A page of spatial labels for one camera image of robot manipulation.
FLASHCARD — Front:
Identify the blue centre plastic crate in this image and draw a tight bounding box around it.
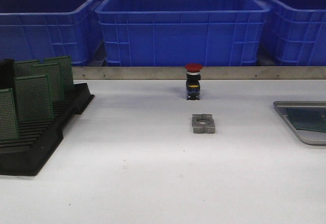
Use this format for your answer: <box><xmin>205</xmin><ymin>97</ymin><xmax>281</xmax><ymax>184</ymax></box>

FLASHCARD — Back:
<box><xmin>96</xmin><ymin>0</ymin><xmax>269</xmax><ymax>67</ymax></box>

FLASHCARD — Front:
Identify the green board second row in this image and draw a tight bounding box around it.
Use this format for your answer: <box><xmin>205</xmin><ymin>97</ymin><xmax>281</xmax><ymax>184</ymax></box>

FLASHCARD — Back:
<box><xmin>32</xmin><ymin>63</ymin><xmax>65</xmax><ymax>101</ymax></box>

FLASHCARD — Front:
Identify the blue left plastic crate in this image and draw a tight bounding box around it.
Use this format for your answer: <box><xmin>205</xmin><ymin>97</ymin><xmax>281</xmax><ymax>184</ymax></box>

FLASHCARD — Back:
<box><xmin>1</xmin><ymin>0</ymin><xmax>102</xmax><ymax>66</ymax></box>

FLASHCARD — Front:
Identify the blue plastic crate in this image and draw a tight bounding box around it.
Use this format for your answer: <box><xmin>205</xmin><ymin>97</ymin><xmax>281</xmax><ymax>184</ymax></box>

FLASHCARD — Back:
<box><xmin>260</xmin><ymin>0</ymin><xmax>325</xmax><ymax>66</ymax></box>
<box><xmin>96</xmin><ymin>0</ymin><xmax>269</xmax><ymax>67</ymax></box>
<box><xmin>1</xmin><ymin>0</ymin><xmax>102</xmax><ymax>66</ymax></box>

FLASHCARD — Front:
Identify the silver metal tray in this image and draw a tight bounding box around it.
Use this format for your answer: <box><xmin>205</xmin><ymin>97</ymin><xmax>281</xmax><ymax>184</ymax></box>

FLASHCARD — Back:
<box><xmin>273</xmin><ymin>101</ymin><xmax>325</xmax><ymax>146</ymax></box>

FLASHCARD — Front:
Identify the green board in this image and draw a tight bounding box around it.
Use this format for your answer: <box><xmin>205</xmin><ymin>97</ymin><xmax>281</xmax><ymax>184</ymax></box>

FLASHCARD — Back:
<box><xmin>14</xmin><ymin>74</ymin><xmax>53</xmax><ymax>122</ymax></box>
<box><xmin>44</xmin><ymin>55</ymin><xmax>74</xmax><ymax>93</ymax></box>
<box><xmin>14</xmin><ymin>59</ymin><xmax>40</xmax><ymax>77</ymax></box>
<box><xmin>286</xmin><ymin>108</ymin><xmax>325</xmax><ymax>133</ymax></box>
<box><xmin>1</xmin><ymin>89</ymin><xmax>19</xmax><ymax>141</ymax></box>

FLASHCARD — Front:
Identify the red emergency stop button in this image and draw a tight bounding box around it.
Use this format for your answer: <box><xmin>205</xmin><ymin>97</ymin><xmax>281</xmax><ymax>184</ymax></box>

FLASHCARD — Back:
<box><xmin>185</xmin><ymin>63</ymin><xmax>203</xmax><ymax>100</ymax></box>

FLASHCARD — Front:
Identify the grey metal clamp block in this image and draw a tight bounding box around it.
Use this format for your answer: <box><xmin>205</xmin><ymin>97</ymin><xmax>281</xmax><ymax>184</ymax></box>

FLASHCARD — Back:
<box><xmin>192</xmin><ymin>114</ymin><xmax>216</xmax><ymax>134</ymax></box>

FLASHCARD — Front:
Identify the black slotted board rack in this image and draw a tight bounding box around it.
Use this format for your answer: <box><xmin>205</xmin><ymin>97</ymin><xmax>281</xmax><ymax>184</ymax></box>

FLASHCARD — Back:
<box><xmin>1</xmin><ymin>59</ymin><xmax>94</xmax><ymax>176</ymax></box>

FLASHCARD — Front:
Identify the blue right plastic crate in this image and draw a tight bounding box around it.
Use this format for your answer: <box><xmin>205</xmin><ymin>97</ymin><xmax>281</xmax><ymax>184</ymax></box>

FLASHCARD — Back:
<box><xmin>260</xmin><ymin>0</ymin><xmax>325</xmax><ymax>66</ymax></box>

